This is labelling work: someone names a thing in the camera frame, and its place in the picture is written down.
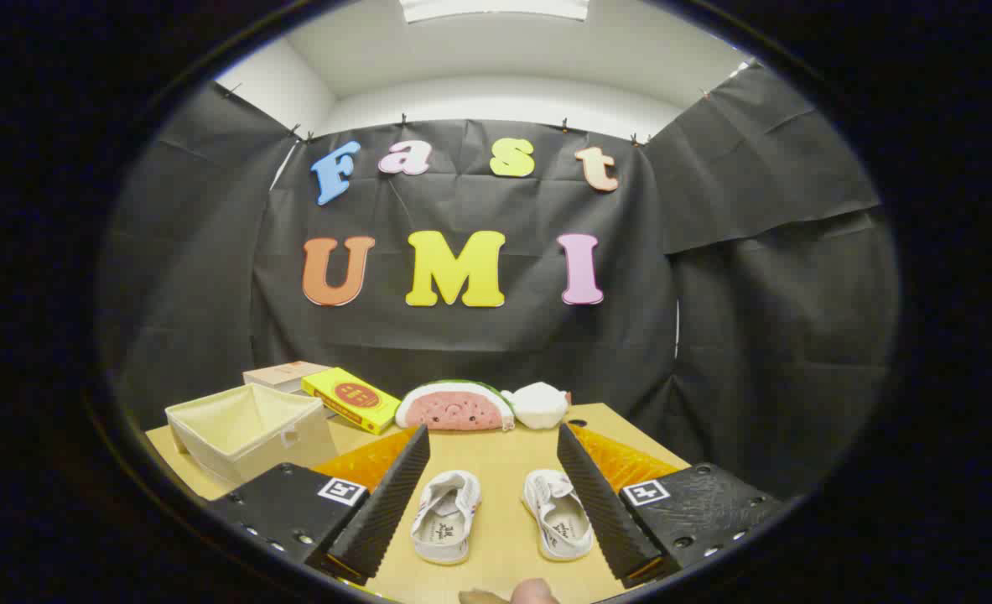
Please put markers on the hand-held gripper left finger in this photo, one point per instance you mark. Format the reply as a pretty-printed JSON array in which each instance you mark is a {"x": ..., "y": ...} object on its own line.
[{"x": 382, "y": 503}]

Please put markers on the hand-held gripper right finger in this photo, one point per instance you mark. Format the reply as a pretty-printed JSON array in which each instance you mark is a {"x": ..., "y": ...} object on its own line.
[{"x": 600, "y": 503}]

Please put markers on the white canvas shoe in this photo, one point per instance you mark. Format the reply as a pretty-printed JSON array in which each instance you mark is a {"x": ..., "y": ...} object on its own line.
[
  {"x": 444, "y": 524},
  {"x": 558, "y": 520}
]

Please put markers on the cream fabric storage box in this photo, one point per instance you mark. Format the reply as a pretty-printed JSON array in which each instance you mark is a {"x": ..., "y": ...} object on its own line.
[{"x": 248, "y": 428}]

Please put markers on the yellow book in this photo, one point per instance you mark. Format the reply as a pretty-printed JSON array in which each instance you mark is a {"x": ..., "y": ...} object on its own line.
[{"x": 353, "y": 397}]

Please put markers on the white plush toy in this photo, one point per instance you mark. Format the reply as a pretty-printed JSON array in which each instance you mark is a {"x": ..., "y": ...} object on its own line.
[{"x": 537, "y": 404}]

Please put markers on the watermelon slice plush toy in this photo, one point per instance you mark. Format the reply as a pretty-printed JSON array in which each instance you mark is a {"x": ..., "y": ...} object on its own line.
[{"x": 455, "y": 409}]

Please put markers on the beige book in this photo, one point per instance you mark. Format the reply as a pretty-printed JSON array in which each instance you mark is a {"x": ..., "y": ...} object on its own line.
[{"x": 282, "y": 375}]

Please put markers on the ceiling light panel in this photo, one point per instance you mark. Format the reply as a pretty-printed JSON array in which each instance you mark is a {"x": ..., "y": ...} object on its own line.
[{"x": 496, "y": 8}]

